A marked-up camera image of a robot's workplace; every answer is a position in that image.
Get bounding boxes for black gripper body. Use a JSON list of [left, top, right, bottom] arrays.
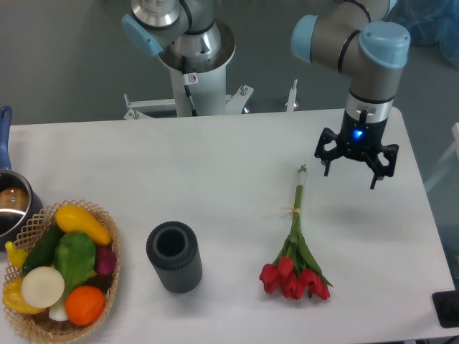
[[337, 112, 387, 161]]

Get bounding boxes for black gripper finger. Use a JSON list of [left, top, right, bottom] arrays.
[[362, 144, 399, 189], [314, 128, 345, 176]]

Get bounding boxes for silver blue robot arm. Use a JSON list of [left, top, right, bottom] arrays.
[[121, 1, 410, 181]]

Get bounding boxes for blue plastic bag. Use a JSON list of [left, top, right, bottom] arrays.
[[389, 1, 458, 67]]

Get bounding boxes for red tulip bouquet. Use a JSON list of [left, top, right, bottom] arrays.
[[259, 165, 332, 300]]

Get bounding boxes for black device at table edge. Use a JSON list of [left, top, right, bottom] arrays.
[[432, 290, 458, 328]]

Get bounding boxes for dark grey ribbed vase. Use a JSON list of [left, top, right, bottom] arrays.
[[146, 221, 202, 294]]

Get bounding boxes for purple red onion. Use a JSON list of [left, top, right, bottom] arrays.
[[94, 246, 117, 276]]

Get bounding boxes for yellow squash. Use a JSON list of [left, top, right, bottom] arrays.
[[55, 204, 112, 246]]

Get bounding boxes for green lettuce leaf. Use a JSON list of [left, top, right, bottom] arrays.
[[54, 231, 96, 297]]

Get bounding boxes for orange fruit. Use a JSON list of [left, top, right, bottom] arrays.
[[65, 285, 105, 326]]

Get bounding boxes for green cucumber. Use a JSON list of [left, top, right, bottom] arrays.
[[22, 223, 65, 276]]

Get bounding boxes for white leek stalk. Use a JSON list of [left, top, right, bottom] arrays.
[[49, 295, 68, 322]]

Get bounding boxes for white round radish slice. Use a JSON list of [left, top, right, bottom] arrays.
[[21, 267, 65, 308]]

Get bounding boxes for yellow banana tip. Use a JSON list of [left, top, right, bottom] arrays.
[[5, 241, 29, 270]]

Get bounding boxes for woven wicker basket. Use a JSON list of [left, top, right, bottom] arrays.
[[2, 200, 121, 343]]

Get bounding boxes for yellow bell pepper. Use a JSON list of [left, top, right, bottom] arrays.
[[3, 278, 46, 315]]

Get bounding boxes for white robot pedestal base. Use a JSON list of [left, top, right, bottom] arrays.
[[123, 17, 299, 121]]

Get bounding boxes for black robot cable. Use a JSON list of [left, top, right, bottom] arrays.
[[181, 56, 198, 117]]

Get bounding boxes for blue handled saucepan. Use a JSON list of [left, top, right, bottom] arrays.
[[1, 105, 43, 252]]

